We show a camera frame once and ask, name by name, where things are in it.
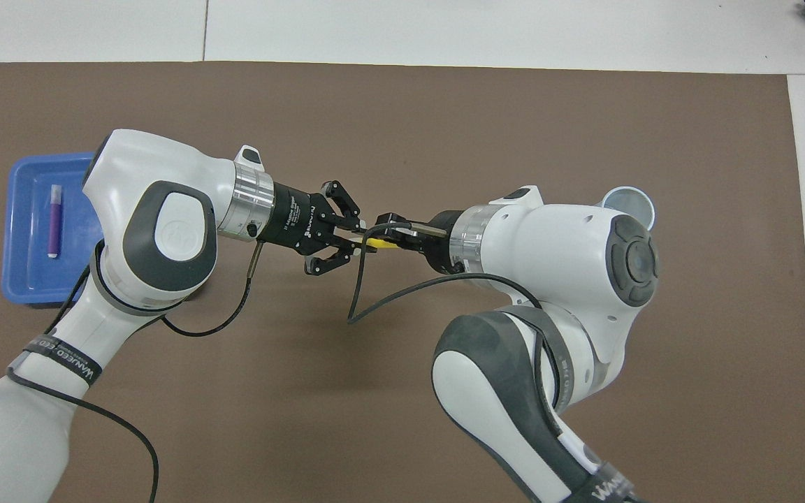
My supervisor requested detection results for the black arm strap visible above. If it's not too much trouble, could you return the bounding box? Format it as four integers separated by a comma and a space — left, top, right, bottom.
20, 334, 104, 386
562, 460, 639, 503

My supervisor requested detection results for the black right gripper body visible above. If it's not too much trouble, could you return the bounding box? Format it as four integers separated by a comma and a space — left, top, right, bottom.
422, 210, 463, 275

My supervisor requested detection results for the translucent plastic cup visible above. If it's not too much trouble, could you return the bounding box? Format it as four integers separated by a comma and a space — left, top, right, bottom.
602, 186, 656, 231

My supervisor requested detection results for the black right arm strap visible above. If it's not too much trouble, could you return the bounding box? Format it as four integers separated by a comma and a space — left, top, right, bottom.
562, 460, 639, 503

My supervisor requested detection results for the purple marker pen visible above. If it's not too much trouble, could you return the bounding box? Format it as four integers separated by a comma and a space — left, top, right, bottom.
48, 184, 64, 259

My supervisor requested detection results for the blue plastic tray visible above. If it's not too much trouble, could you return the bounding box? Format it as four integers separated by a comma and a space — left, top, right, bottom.
1, 154, 106, 308

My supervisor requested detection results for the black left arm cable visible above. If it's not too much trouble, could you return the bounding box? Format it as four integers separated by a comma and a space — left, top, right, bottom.
4, 241, 263, 503

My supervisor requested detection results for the black left arm strap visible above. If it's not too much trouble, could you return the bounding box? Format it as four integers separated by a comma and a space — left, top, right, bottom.
20, 334, 104, 386

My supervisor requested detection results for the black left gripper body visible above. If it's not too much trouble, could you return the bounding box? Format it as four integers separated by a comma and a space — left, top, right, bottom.
266, 180, 338, 256

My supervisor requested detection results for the brown table mat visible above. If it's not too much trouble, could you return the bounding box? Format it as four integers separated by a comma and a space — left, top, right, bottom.
0, 61, 805, 503

